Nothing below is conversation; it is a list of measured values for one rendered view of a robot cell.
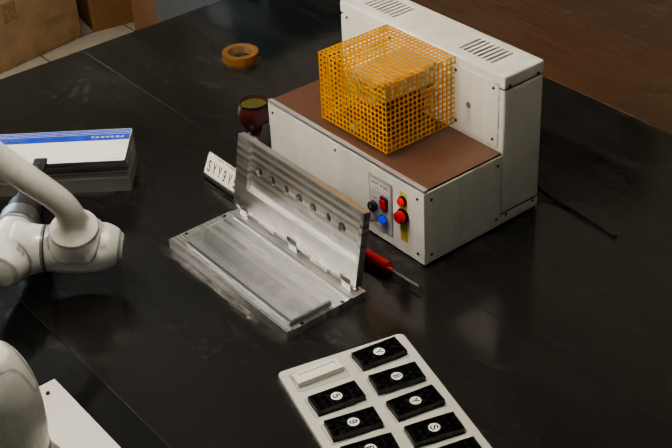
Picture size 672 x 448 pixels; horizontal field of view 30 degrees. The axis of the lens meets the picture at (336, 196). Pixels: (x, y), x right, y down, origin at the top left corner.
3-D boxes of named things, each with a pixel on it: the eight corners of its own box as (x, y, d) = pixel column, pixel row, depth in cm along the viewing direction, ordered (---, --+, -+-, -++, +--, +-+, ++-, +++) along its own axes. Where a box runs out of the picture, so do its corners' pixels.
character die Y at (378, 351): (351, 357, 245) (351, 352, 245) (394, 340, 249) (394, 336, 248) (363, 371, 242) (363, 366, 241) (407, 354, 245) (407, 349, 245)
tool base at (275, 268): (169, 247, 281) (167, 234, 280) (244, 212, 292) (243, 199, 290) (287, 341, 252) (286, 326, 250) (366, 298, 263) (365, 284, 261)
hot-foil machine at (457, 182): (271, 170, 307) (259, 29, 286) (396, 114, 328) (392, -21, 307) (489, 312, 257) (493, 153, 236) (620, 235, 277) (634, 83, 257)
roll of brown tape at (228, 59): (228, 69, 353) (227, 62, 352) (218, 54, 362) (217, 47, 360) (263, 62, 356) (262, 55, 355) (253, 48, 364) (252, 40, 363)
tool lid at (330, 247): (238, 133, 281) (244, 131, 282) (233, 208, 289) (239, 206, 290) (364, 213, 251) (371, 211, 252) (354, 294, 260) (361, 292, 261)
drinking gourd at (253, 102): (277, 143, 318) (274, 104, 312) (245, 150, 316) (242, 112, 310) (267, 127, 325) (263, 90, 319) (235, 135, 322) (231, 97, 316)
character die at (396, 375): (368, 380, 240) (368, 375, 239) (414, 365, 242) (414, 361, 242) (378, 395, 236) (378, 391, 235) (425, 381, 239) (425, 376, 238)
